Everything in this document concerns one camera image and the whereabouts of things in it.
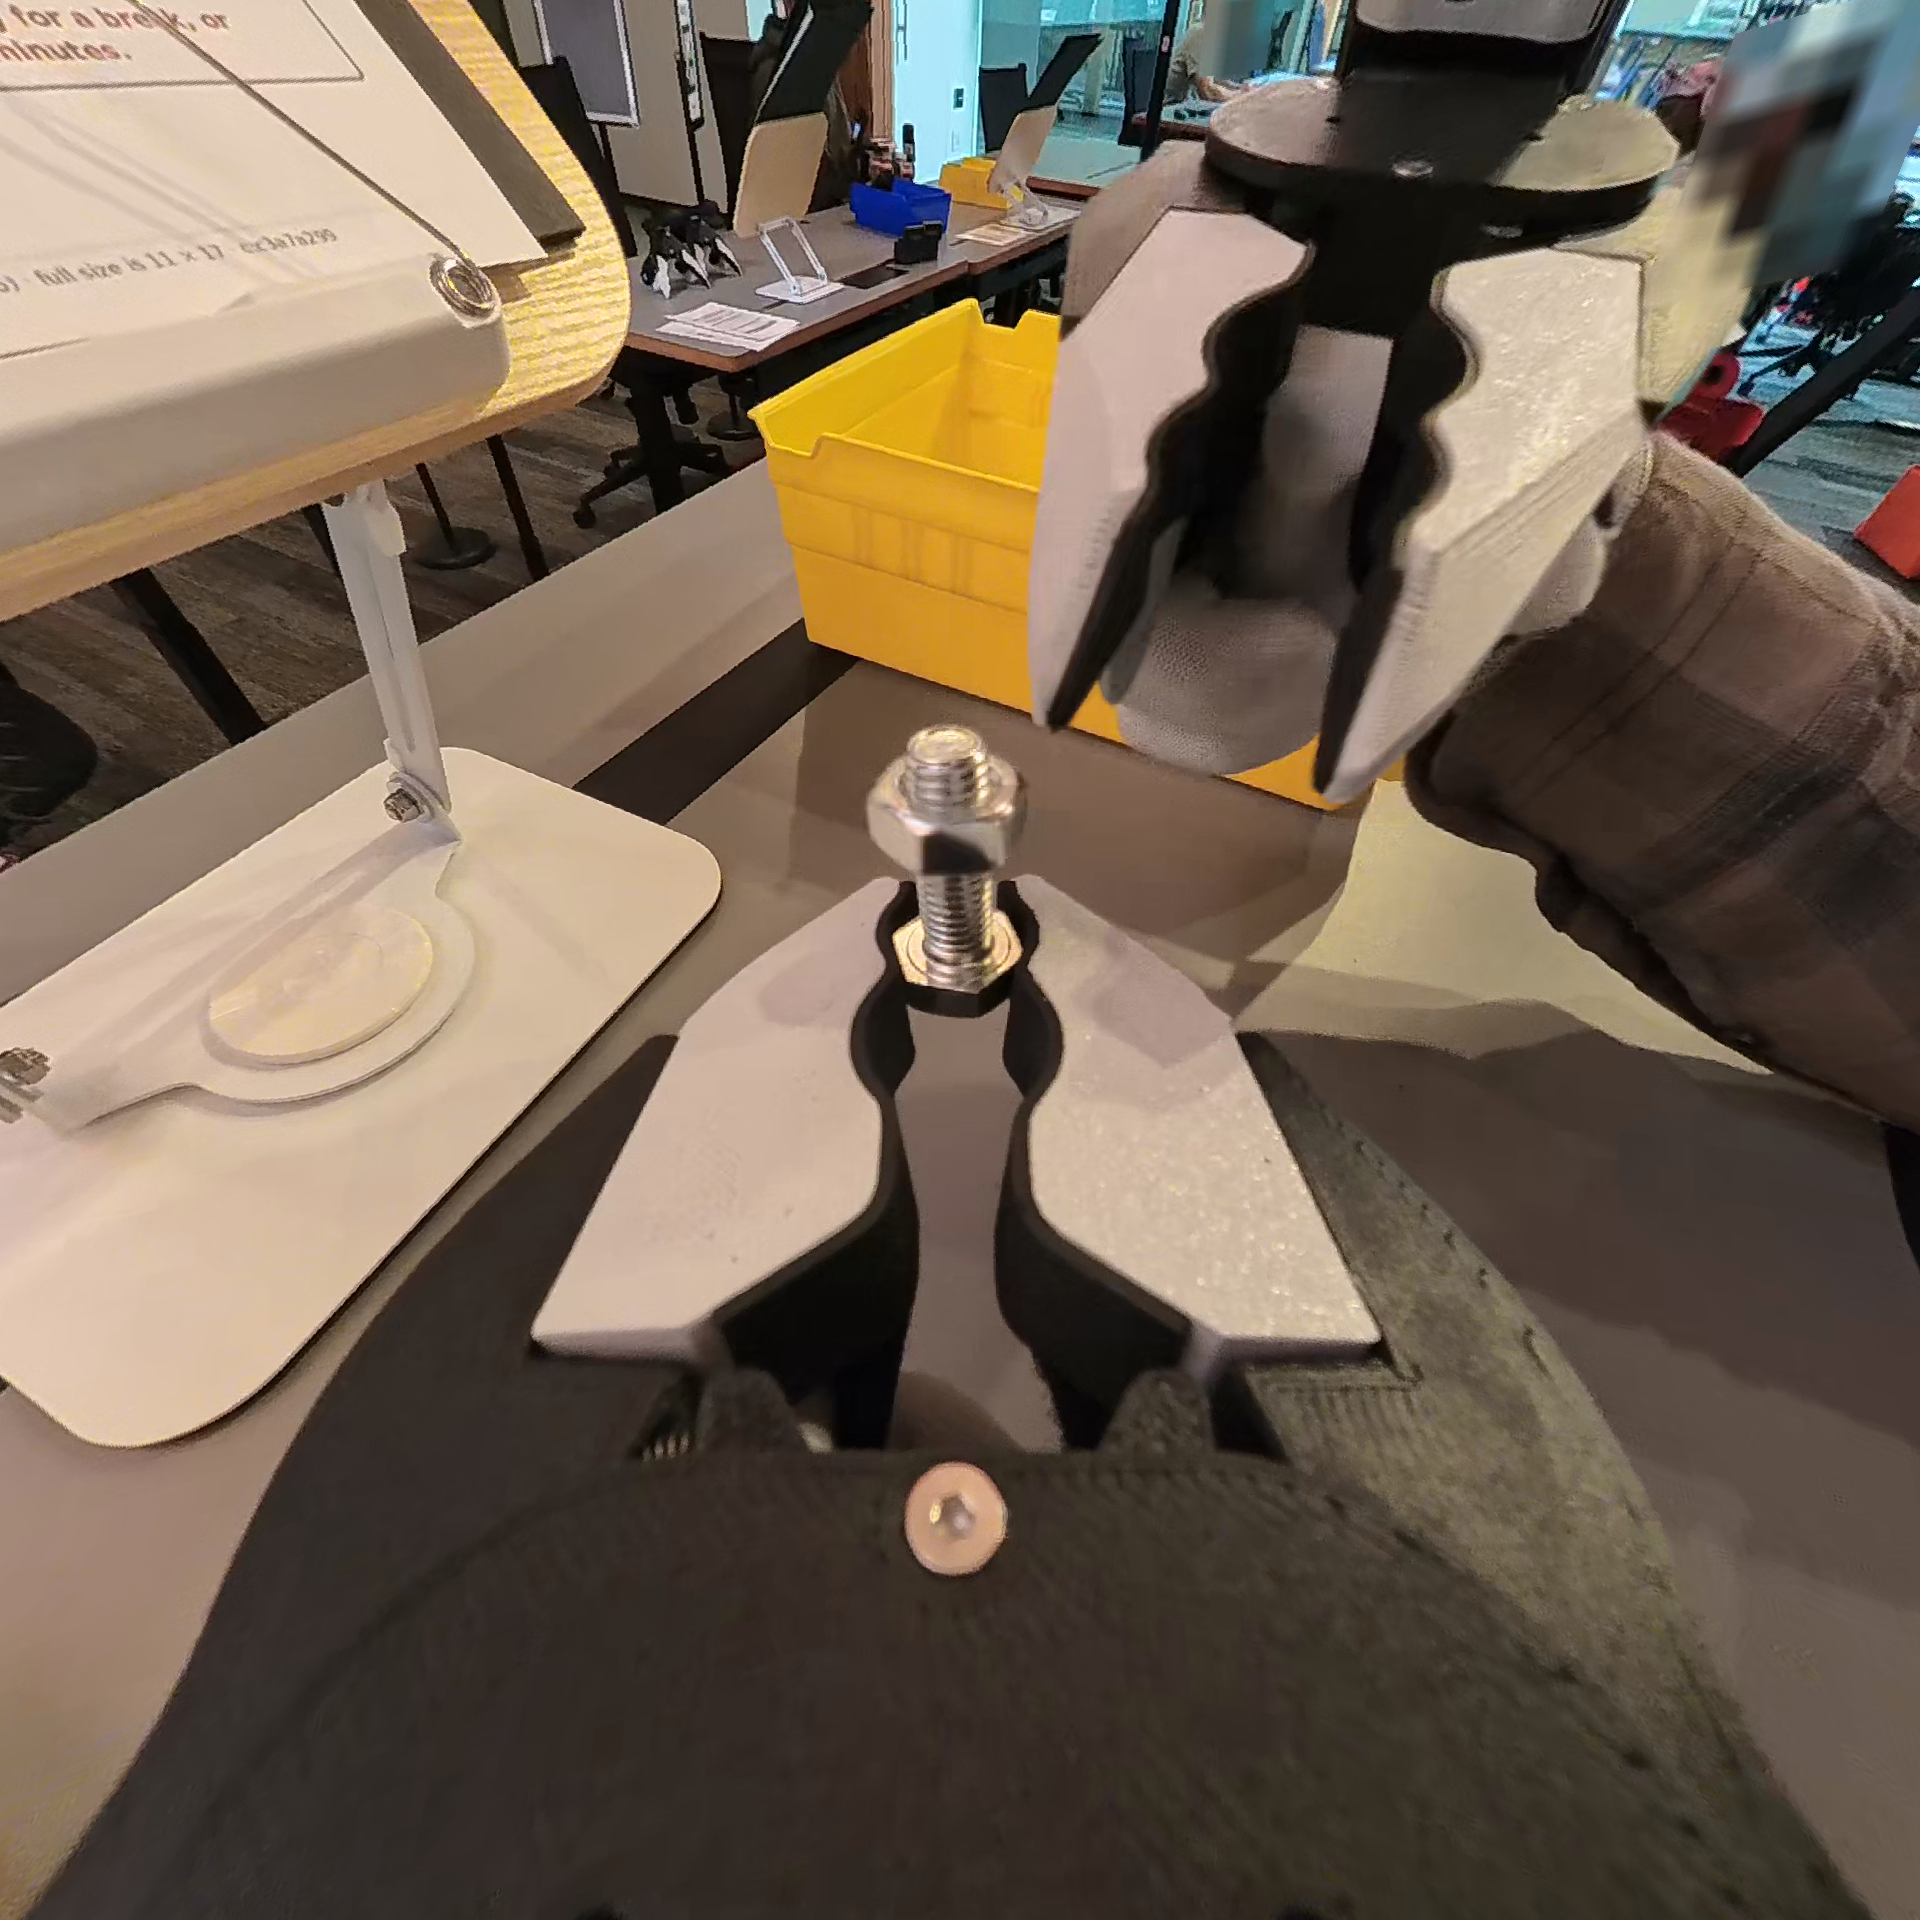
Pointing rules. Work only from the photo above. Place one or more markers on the person's right hand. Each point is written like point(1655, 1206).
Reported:
point(1277, 602)

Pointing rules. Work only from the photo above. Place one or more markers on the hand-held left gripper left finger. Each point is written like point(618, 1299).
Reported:
point(736, 1170)

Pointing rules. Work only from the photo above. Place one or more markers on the silver hex nut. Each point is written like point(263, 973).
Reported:
point(965, 959)

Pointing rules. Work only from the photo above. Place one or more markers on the yellow plastic bin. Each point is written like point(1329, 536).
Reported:
point(900, 511)

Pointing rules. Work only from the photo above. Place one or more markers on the blue box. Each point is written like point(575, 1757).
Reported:
point(899, 208)

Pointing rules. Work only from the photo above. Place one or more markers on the wooden document stand white base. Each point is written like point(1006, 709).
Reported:
point(361, 1202)

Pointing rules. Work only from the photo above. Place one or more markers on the person's right forearm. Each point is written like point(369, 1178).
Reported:
point(1741, 810)

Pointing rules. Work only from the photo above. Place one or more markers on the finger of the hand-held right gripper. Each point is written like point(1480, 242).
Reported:
point(1532, 452)
point(1141, 391)

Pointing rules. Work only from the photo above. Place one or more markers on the black backing board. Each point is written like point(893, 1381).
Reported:
point(495, 120)

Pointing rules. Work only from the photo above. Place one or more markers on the silver hex bolt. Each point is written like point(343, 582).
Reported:
point(949, 796)

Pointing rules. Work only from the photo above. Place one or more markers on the printed instruction sheet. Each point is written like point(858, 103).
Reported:
point(181, 150)

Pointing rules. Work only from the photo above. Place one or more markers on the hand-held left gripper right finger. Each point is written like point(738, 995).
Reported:
point(1170, 1170)

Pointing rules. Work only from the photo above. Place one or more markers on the background office desk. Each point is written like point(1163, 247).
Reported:
point(812, 296)

